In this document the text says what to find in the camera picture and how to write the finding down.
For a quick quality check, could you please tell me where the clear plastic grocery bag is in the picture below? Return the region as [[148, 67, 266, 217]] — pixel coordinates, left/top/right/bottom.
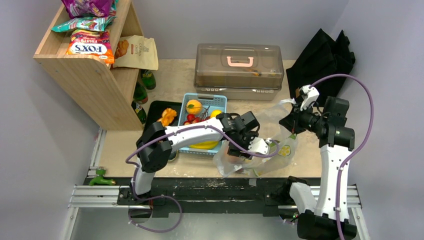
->
[[213, 98, 298, 178]]

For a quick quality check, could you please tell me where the yellow banana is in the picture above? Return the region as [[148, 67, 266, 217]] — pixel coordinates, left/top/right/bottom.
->
[[188, 141, 220, 150]]

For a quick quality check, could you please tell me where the red lychee bunch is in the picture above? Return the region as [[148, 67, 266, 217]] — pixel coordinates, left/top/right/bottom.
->
[[182, 107, 211, 126]]

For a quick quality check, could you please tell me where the black fabric tote bag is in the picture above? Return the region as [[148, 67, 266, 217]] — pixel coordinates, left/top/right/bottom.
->
[[286, 29, 356, 98]]

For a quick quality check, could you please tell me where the orange twisted bread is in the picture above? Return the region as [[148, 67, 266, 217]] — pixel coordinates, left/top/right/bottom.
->
[[157, 108, 178, 127]]

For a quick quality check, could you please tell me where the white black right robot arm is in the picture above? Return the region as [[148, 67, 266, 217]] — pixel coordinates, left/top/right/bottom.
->
[[279, 97, 358, 240]]

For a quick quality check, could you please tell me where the light blue plastic basket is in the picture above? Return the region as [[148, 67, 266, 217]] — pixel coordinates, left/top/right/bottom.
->
[[177, 93, 227, 156]]

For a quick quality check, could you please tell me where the smoky clear storage box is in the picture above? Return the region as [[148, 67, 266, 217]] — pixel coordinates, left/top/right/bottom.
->
[[193, 43, 285, 101]]

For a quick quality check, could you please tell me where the dark green tray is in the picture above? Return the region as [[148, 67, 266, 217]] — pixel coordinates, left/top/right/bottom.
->
[[138, 100, 184, 162]]

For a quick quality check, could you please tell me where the green glass bottle red label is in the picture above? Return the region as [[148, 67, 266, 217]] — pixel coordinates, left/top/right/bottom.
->
[[133, 81, 149, 104]]

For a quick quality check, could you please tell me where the beige cassava chips bag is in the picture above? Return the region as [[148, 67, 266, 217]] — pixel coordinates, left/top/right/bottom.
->
[[113, 35, 159, 71]]

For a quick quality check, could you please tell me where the wooden shelf unit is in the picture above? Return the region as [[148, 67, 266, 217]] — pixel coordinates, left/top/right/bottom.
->
[[32, 0, 145, 131]]

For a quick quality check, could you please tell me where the Fox's candy bag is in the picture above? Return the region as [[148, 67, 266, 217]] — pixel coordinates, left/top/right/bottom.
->
[[66, 29, 115, 64]]

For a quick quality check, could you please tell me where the teal snack bag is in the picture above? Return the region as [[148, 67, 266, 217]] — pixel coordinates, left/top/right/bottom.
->
[[51, 16, 116, 33]]

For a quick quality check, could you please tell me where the purple snack bag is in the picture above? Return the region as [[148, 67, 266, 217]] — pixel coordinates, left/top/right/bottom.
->
[[61, 0, 115, 19]]

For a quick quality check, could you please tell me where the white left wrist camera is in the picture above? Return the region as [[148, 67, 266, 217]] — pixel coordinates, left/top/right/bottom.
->
[[247, 137, 272, 155]]

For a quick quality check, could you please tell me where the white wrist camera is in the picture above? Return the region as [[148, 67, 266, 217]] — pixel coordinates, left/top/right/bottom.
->
[[299, 85, 320, 111], [247, 137, 272, 155]]

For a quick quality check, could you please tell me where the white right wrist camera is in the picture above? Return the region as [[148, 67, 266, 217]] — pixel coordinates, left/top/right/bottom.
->
[[299, 85, 320, 111]]

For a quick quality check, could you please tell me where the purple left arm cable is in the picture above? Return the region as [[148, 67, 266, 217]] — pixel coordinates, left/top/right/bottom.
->
[[125, 125, 282, 233]]

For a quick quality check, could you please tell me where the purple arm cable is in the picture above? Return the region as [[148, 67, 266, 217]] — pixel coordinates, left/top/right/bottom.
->
[[125, 125, 282, 233], [309, 73, 375, 240]]

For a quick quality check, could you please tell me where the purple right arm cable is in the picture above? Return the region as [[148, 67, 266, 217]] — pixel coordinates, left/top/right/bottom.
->
[[309, 73, 375, 240]]

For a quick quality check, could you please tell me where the pink box handle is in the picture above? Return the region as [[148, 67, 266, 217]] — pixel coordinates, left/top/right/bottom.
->
[[226, 56, 255, 68]]

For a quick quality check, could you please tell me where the aluminium frame rail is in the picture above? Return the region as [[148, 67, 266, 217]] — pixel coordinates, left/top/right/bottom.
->
[[61, 127, 371, 240]]

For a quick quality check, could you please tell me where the black table front rail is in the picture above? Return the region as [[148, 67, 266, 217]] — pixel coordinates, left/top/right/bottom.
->
[[74, 177, 296, 218]]

